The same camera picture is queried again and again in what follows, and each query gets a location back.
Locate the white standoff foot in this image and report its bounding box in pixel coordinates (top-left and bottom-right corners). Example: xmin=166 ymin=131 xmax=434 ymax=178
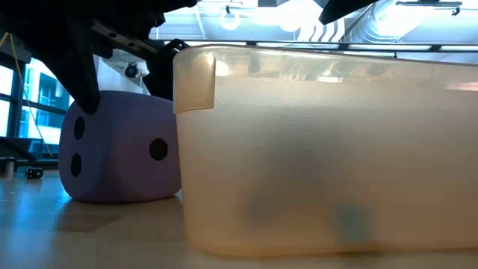
xmin=3 ymin=156 xmax=16 ymax=178

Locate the thin wooden board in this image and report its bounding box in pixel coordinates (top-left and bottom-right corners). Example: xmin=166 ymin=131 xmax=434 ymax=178
xmin=172 ymin=44 xmax=478 ymax=259

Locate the black ceiling light track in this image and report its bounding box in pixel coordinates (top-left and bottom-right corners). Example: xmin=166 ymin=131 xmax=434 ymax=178
xmin=160 ymin=38 xmax=478 ymax=53

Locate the black aluminium table frame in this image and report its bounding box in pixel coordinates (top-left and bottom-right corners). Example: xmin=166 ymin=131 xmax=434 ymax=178
xmin=0 ymin=134 xmax=60 ymax=170

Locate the small black die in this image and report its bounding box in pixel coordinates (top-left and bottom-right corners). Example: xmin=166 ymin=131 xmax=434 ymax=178
xmin=25 ymin=167 xmax=45 ymax=180

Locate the large purple foam die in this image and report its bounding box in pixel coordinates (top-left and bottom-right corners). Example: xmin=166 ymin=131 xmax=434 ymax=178
xmin=58 ymin=90 xmax=183 ymax=204

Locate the large glass window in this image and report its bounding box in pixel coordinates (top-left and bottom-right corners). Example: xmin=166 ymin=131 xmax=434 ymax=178
xmin=0 ymin=55 xmax=75 ymax=150

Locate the yellow cable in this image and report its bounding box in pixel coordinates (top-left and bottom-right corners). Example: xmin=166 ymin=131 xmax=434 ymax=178
xmin=0 ymin=31 xmax=54 ymax=158

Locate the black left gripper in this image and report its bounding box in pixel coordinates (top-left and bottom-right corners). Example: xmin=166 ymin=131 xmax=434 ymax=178
xmin=0 ymin=0 xmax=199 ymax=115

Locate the white ring lamp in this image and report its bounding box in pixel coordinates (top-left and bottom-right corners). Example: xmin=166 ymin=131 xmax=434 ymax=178
xmin=219 ymin=4 xmax=241 ymax=32

